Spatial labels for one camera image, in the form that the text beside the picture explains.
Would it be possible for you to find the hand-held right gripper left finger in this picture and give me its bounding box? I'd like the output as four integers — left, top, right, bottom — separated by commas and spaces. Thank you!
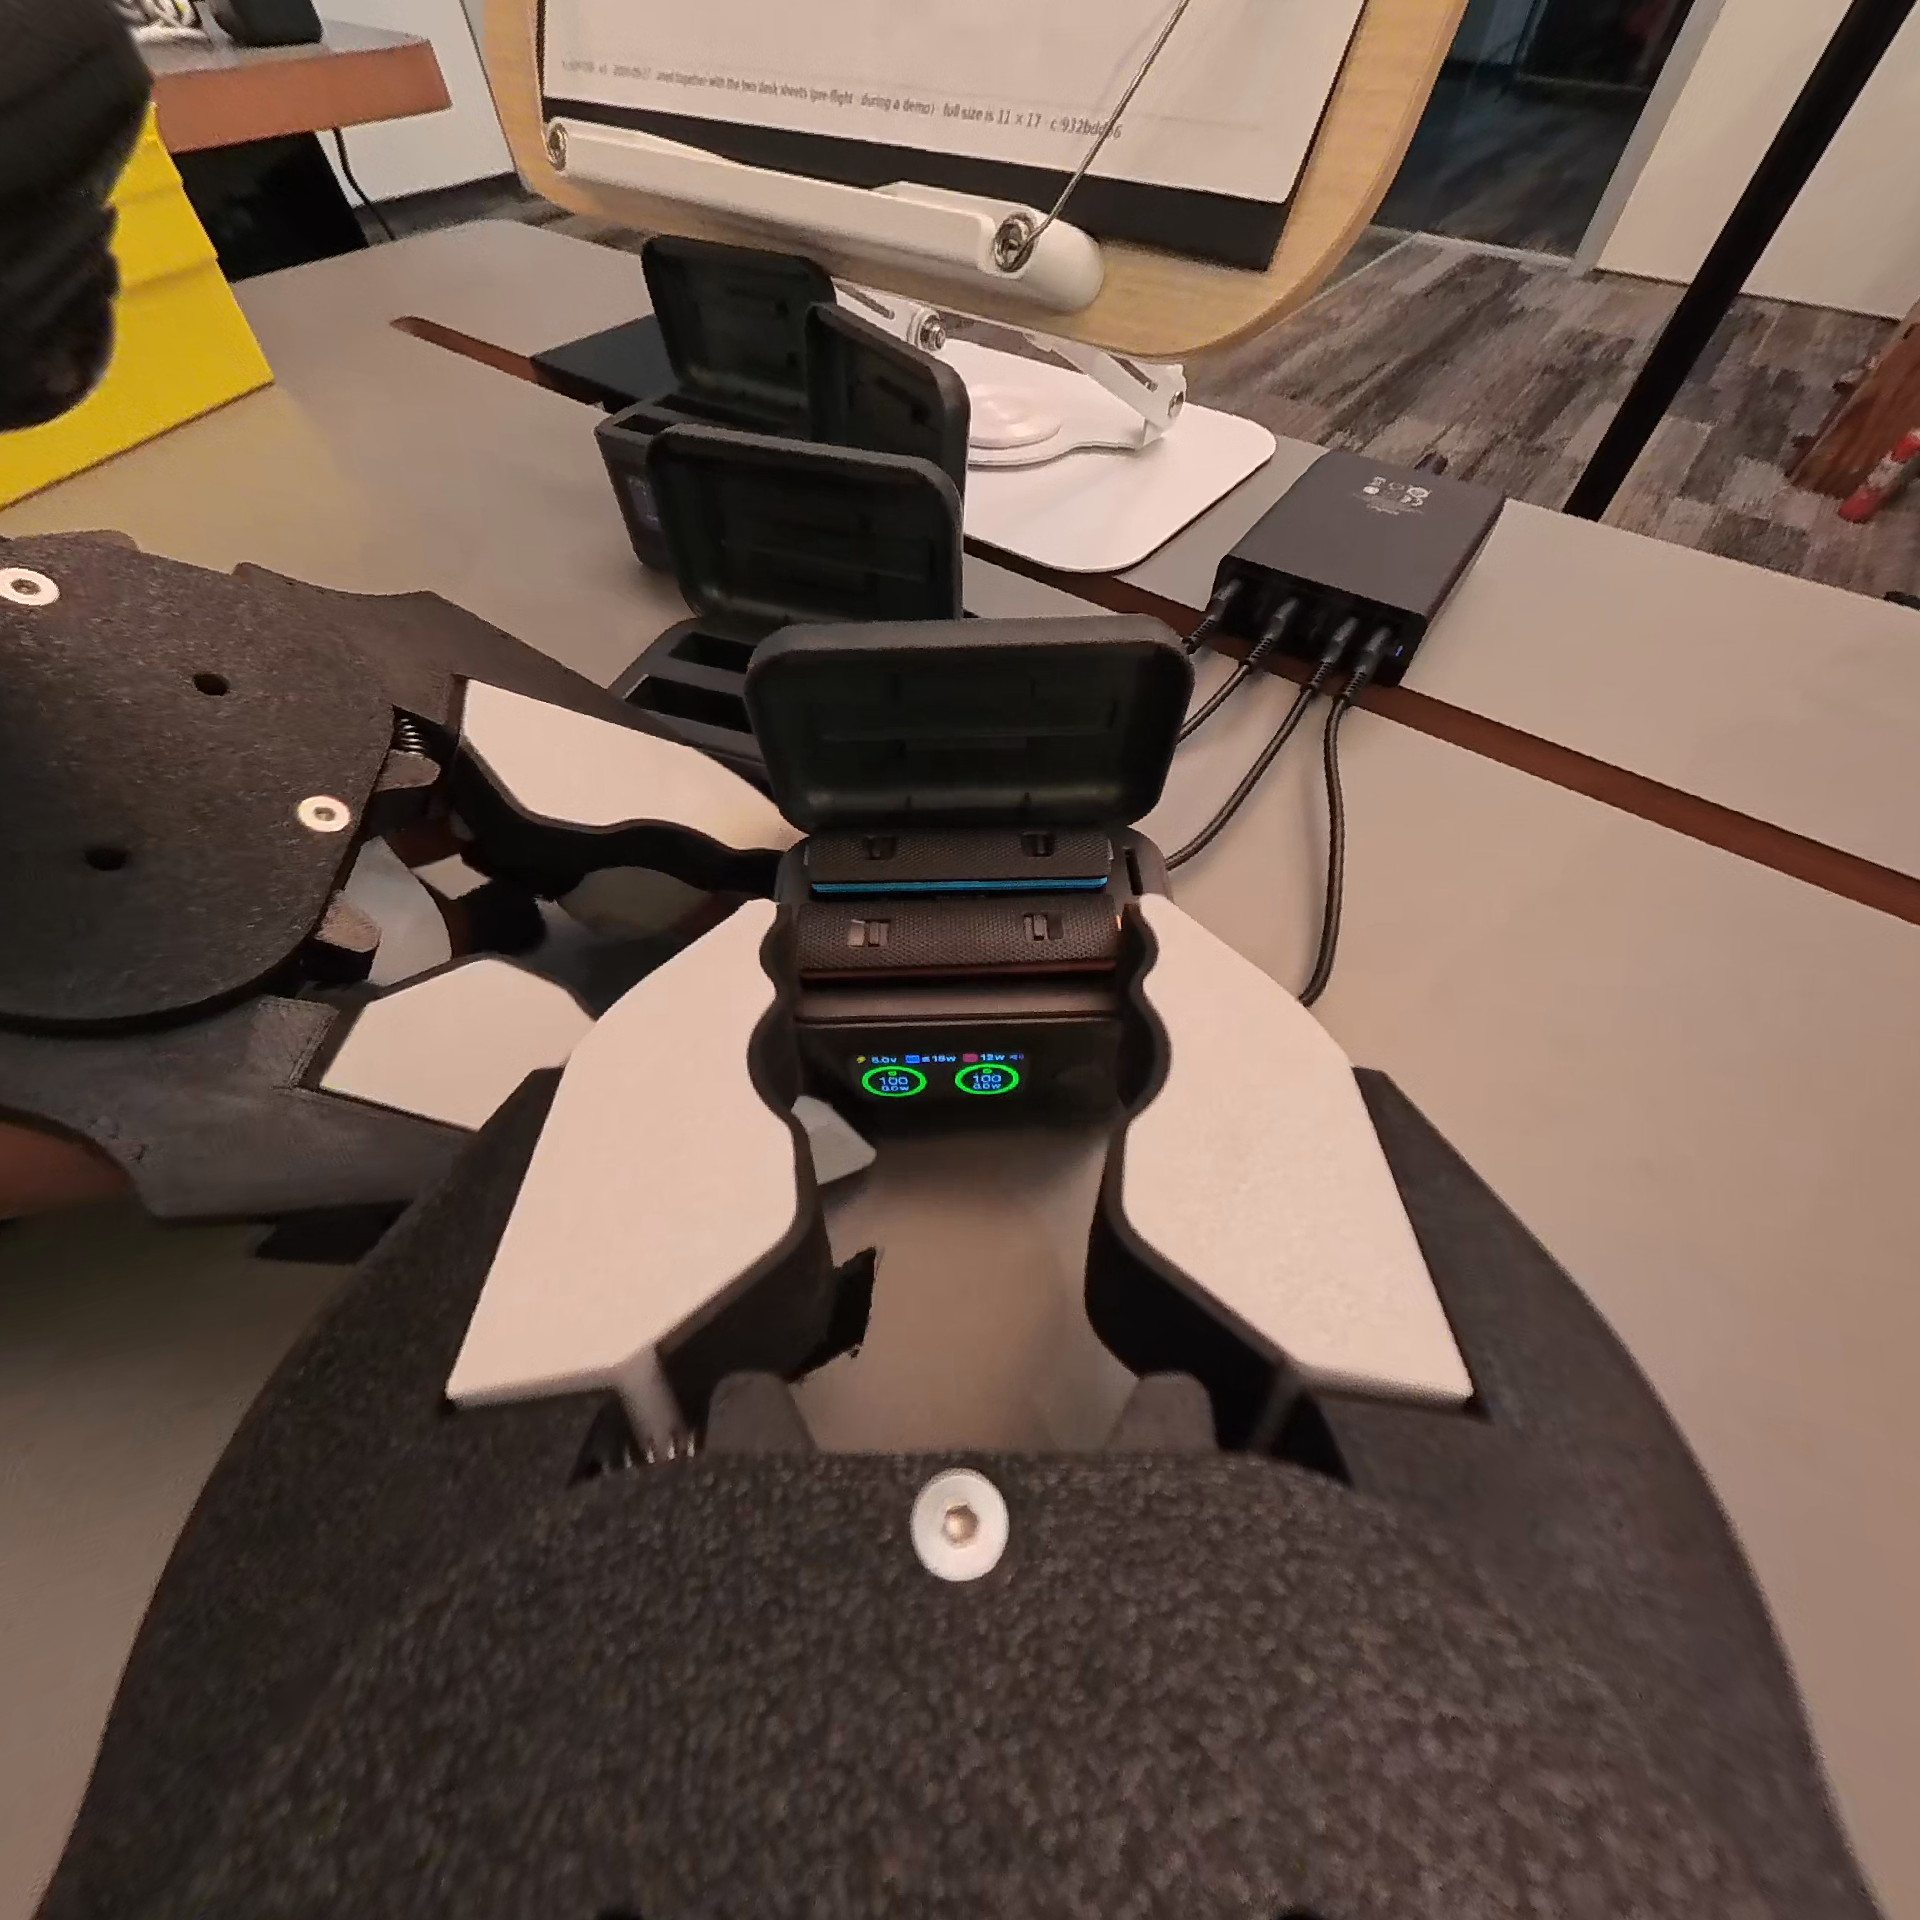
444, 893, 872, 1441

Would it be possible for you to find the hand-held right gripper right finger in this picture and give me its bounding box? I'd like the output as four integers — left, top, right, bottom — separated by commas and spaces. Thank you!
1087, 893, 1482, 1447

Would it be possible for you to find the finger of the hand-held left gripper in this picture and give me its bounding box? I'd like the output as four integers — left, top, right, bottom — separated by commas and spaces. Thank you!
316, 959, 603, 1136
451, 677, 806, 902

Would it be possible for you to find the black battery charging case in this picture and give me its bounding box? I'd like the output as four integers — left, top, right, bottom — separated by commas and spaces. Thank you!
743, 615, 1197, 1441
798, 299, 978, 498
595, 233, 848, 572
610, 420, 972, 751

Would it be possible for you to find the dark flat pad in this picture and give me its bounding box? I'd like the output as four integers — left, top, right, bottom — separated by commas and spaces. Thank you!
535, 299, 662, 408

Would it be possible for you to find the yellow plastic bin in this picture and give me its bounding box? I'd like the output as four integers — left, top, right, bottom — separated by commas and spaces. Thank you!
0, 105, 272, 512

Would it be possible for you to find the white stand base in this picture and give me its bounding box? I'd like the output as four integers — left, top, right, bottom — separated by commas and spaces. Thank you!
827, 276, 1278, 578

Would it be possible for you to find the black multi-port power hub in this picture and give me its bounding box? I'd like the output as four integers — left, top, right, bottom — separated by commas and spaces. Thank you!
1210, 449, 1508, 685

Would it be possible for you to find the white instruction sheet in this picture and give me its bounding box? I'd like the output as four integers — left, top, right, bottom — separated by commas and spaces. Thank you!
540, 0, 1369, 211

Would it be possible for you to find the wooden sign board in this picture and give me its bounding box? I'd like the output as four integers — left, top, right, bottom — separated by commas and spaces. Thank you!
481, 0, 1472, 361

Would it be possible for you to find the black pole stand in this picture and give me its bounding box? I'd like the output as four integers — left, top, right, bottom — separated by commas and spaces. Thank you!
1566, 0, 1920, 518

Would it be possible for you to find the black charging cable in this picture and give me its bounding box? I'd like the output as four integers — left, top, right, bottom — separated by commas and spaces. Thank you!
1314, 654, 1418, 992
1157, 645, 1322, 871
1296, 666, 1376, 1008
1171, 635, 1257, 751

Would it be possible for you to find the wooden post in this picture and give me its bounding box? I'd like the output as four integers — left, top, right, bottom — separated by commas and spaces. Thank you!
1795, 299, 1920, 527

